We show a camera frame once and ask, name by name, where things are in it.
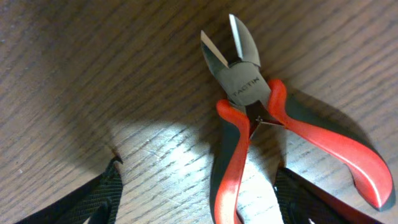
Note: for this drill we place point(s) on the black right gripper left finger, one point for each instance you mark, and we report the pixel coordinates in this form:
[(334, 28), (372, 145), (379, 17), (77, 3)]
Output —
[(97, 201)]

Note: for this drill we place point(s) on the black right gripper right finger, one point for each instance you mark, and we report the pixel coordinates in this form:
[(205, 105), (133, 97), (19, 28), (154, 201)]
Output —
[(300, 201)]

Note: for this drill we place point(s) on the red handled cutting pliers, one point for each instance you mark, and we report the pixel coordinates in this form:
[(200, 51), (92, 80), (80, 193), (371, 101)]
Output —
[(250, 101)]

